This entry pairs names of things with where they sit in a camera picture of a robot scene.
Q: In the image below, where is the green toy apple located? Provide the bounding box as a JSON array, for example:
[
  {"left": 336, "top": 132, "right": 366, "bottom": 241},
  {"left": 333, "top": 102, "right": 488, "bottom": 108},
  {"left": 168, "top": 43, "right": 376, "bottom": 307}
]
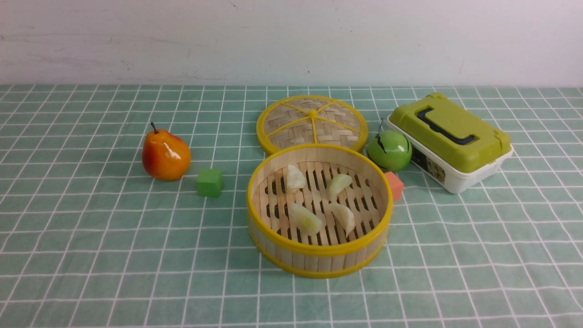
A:
[{"left": 366, "top": 119, "right": 413, "bottom": 173}]

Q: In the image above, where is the woven bamboo steamer lid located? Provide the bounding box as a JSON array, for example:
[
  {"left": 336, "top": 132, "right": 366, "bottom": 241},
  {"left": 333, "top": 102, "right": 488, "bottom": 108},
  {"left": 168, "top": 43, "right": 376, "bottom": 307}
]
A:
[{"left": 256, "top": 95, "right": 368, "bottom": 155}]

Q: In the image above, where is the green wooden cube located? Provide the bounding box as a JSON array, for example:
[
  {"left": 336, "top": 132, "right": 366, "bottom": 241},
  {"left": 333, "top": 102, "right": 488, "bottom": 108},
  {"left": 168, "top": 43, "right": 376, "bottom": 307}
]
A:
[{"left": 196, "top": 168, "right": 224, "bottom": 198}]

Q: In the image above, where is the white round dumpling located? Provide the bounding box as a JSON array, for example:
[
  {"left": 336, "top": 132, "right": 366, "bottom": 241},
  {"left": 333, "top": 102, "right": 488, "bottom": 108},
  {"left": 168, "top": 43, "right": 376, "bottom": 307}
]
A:
[{"left": 285, "top": 164, "right": 306, "bottom": 194}]

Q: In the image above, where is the greenish white dumpling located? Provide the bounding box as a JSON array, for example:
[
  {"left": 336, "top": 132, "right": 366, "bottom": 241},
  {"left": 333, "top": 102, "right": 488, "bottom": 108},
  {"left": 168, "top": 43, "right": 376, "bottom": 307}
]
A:
[{"left": 327, "top": 174, "right": 353, "bottom": 202}]

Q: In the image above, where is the green lidded white lunch box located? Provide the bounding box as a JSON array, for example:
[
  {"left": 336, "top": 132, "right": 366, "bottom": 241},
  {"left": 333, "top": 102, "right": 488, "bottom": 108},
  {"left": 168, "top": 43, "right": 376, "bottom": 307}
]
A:
[{"left": 387, "top": 92, "right": 513, "bottom": 194}]

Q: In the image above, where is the orange wooden cube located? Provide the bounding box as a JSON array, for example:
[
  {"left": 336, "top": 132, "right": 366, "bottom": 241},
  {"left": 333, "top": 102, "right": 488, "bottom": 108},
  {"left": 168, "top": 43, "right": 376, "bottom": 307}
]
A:
[{"left": 384, "top": 171, "right": 404, "bottom": 202}]

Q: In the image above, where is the yellow-rimmed bamboo steamer tray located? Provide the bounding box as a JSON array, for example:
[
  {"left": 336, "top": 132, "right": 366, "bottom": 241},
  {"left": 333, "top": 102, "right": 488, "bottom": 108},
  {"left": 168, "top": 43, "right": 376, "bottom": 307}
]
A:
[{"left": 246, "top": 144, "right": 393, "bottom": 278}]

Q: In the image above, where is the orange red toy pear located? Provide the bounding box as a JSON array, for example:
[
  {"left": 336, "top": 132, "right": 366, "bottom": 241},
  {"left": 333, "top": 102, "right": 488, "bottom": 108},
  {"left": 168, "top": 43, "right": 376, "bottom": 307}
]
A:
[{"left": 142, "top": 121, "right": 191, "bottom": 181}]

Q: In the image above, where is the white pleated dumpling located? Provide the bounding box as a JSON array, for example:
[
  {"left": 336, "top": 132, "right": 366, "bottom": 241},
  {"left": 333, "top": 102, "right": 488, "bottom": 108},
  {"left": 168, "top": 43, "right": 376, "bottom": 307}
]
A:
[{"left": 329, "top": 203, "right": 356, "bottom": 238}]

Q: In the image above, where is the pale green dumpling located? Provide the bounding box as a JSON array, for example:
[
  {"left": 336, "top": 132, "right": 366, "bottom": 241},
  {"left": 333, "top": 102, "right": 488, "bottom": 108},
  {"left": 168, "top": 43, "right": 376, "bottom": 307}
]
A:
[{"left": 289, "top": 203, "right": 323, "bottom": 236}]

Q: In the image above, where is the green checkered tablecloth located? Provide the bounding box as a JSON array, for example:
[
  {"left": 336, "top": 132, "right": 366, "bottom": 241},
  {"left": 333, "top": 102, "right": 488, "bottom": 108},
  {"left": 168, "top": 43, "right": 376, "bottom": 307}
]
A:
[{"left": 0, "top": 84, "right": 583, "bottom": 328}]

